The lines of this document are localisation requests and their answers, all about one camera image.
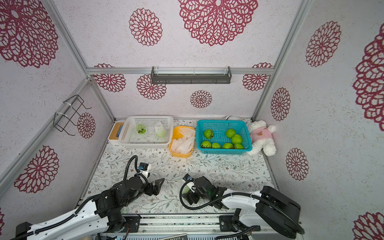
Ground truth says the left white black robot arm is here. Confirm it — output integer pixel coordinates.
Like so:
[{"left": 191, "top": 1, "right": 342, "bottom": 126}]
[{"left": 15, "top": 155, "right": 165, "bottom": 240}]

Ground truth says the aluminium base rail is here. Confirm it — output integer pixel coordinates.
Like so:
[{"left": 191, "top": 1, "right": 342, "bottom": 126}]
[{"left": 89, "top": 212, "right": 271, "bottom": 240}]

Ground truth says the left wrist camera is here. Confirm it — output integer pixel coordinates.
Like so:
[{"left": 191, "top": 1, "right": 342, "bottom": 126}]
[{"left": 138, "top": 163, "right": 151, "bottom": 178}]

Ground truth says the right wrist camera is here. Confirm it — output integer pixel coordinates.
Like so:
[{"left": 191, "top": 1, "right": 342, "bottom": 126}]
[{"left": 183, "top": 174, "right": 196, "bottom": 192}]

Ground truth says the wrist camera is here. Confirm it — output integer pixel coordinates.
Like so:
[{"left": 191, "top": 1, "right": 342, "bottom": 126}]
[
  {"left": 138, "top": 163, "right": 151, "bottom": 178},
  {"left": 183, "top": 174, "right": 196, "bottom": 192}
]

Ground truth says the white plastic basket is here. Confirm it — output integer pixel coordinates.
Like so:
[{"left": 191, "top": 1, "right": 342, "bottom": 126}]
[{"left": 118, "top": 116, "right": 174, "bottom": 149}]

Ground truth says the teal plastic basket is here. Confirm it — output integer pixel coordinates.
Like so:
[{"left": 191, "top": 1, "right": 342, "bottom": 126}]
[{"left": 196, "top": 120, "right": 252, "bottom": 155}]

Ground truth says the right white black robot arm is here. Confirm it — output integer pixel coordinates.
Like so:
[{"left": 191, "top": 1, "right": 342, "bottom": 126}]
[{"left": 179, "top": 174, "right": 305, "bottom": 239}]

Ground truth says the floral table mat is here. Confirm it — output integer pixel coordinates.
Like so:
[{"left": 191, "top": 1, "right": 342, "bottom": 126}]
[{"left": 85, "top": 144, "right": 274, "bottom": 215}]

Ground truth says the white teddy bear pink shirt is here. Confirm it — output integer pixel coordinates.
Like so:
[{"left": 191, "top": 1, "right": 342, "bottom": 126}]
[{"left": 247, "top": 120, "right": 277, "bottom": 157}]

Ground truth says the yellow plastic tray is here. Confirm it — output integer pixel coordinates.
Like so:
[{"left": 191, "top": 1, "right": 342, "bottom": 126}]
[{"left": 167, "top": 125, "right": 196, "bottom": 159}]

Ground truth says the pile of white foam nets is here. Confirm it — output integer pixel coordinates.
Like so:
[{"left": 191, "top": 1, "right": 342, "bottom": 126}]
[{"left": 170, "top": 128, "right": 196, "bottom": 155}]

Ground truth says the black wire wall rack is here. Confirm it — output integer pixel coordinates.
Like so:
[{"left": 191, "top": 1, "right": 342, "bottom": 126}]
[{"left": 53, "top": 95, "right": 91, "bottom": 137}]

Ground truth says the white box wooden lid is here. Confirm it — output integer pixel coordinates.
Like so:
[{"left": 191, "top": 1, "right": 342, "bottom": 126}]
[{"left": 108, "top": 122, "right": 124, "bottom": 145}]

